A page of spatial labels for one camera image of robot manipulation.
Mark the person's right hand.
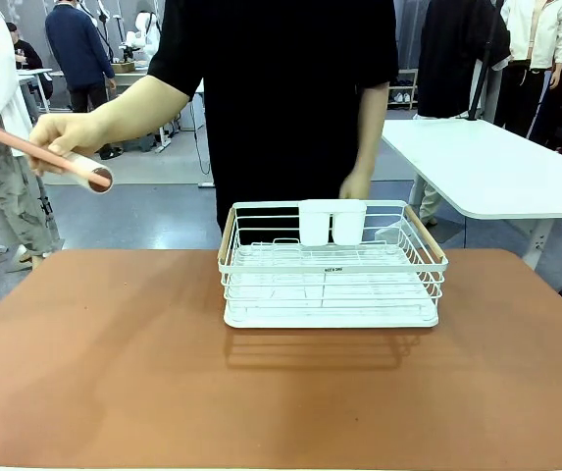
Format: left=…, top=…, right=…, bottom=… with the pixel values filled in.
left=27, top=111, right=110, bottom=177

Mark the person's left hand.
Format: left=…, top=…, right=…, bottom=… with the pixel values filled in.
left=338, top=166, right=376, bottom=201

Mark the pink-handled lint roller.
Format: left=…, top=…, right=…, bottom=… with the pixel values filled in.
left=0, top=124, right=115, bottom=194

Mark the white wire dish rack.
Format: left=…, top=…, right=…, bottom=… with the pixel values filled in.
left=217, top=198, right=449, bottom=309

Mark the person's right forearm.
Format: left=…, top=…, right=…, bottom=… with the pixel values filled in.
left=88, top=74, right=196, bottom=149

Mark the person's left forearm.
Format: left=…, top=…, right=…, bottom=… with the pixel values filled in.
left=353, top=80, right=390, bottom=174

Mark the white cutlery holder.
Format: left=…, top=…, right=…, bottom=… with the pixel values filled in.
left=298, top=198, right=368, bottom=247

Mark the small white desk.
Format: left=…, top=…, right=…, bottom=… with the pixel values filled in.
left=17, top=67, right=54, bottom=115

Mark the person in navy jacket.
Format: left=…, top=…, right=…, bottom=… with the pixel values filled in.
left=44, top=0, right=125, bottom=161

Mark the seated person in black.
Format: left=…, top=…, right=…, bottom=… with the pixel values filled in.
left=5, top=22, right=55, bottom=99

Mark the white shoe rack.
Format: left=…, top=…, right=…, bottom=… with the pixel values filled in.
left=387, top=68, right=419, bottom=112

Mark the person in black T-shirt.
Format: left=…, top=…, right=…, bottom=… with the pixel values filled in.
left=146, top=0, right=399, bottom=244

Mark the white humanoid robot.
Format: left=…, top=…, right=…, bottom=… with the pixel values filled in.
left=122, top=9, right=162, bottom=63

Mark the white table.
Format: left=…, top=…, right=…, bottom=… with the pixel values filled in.
left=381, top=117, right=562, bottom=272

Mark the white drain tray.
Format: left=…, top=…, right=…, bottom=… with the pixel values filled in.
left=223, top=293, right=440, bottom=330

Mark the black pole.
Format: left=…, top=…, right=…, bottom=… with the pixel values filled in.
left=465, top=0, right=505, bottom=123

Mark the person in long black coat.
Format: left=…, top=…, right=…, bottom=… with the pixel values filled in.
left=416, top=0, right=512, bottom=227

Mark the person in cream jacket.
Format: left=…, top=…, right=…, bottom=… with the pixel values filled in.
left=493, top=0, right=562, bottom=139

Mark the hanging black cable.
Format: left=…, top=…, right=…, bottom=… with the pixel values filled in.
left=189, top=97, right=213, bottom=178

